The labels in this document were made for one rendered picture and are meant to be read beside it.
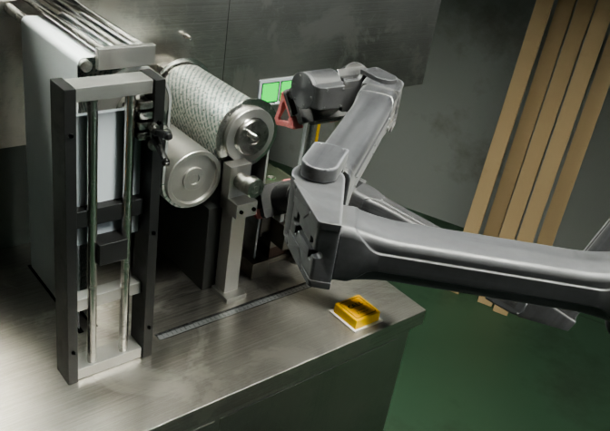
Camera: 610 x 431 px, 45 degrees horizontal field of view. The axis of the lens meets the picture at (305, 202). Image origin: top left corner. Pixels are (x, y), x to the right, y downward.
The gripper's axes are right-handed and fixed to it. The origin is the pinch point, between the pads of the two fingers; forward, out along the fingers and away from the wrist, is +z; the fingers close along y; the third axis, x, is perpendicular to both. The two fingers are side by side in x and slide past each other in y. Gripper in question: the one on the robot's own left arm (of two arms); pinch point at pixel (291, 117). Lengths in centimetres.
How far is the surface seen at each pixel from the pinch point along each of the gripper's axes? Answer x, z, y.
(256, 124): 2.6, 13.0, 1.2
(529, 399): -103, 88, 136
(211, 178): -4.5, 21.7, -6.7
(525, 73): 19, 78, 184
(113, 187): -4.5, 8.0, -32.5
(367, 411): -64, 37, 24
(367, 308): -39.1, 18.7, 18.5
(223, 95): 10.5, 17.5, -1.1
